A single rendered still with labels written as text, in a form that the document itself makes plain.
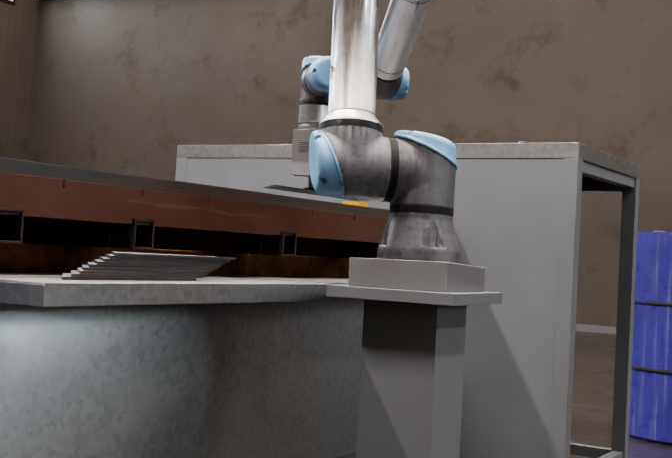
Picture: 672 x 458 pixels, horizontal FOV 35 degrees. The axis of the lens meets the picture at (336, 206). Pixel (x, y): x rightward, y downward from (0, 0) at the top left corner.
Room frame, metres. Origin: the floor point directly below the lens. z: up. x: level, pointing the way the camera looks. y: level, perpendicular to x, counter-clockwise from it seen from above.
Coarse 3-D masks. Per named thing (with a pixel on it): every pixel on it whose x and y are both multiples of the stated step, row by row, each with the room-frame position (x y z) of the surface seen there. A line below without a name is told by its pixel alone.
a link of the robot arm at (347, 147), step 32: (352, 0) 1.89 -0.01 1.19; (352, 32) 1.88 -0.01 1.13; (352, 64) 1.87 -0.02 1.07; (352, 96) 1.87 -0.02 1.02; (320, 128) 1.88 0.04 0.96; (352, 128) 1.84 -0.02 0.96; (320, 160) 1.83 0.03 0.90; (352, 160) 1.83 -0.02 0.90; (384, 160) 1.84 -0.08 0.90; (320, 192) 1.87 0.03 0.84; (352, 192) 1.86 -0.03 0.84; (384, 192) 1.86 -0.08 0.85
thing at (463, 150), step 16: (272, 144) 3.15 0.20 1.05; (288, 144) 3.12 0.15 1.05; (464, 144) 2.84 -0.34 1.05; (480, 144) 2.81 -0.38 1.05; (496, 144) 2.79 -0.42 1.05; (512, 144) 2.77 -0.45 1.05; (528, 144) 2.74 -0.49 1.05; (544, 144) 2.72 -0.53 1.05; (560, 144) 2.70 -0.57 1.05; (576, 144) 2.68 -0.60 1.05; (592, 160) 2.78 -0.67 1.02; (608, 160) 2.90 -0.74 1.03; (624, 160) 3.04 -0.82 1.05
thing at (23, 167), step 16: (0, 160) 1.56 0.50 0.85; (16, 160) 1.58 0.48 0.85; (48, 176) 1.64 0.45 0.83; (64, 176) 1.67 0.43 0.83; (80, 176) 1.70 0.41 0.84; (96, 176) 1.73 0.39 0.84; (112, 176) 1.76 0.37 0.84; (128, 176) 1.80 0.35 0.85; (176, 192) 1.91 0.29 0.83; (192, 192) 1.95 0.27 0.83; (208, 192) 1.99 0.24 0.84; (224, 192) 2.03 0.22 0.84; (240, 192) 2.08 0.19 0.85; (256, 192) 2.12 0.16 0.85; (320, 208) 2.34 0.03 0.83; (336, 208) 2.40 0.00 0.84; (352, 208) 2.46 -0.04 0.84; (368, 208) 2.53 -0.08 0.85
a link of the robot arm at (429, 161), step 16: (400, 144) 1.87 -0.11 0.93; (416, 144) 1.86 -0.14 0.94; (432, 144) 1.86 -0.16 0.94; (448, 144) 1.87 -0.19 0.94; (400, 160) 1.85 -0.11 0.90; (416, 160) 1.86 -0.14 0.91; (432, 160) 1.86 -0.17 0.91; (448, 160) 1.87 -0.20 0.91; (400, 176) 1.85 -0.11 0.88; (416, 176) 1.85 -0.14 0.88; (432, 176) 1.86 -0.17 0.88; (448, 176) 1.87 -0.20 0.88; (400, 192) 1.87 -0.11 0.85; (416, 192) 1.86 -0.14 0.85; (432, 192) 1.86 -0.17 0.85; (448, 192) 1.87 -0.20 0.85
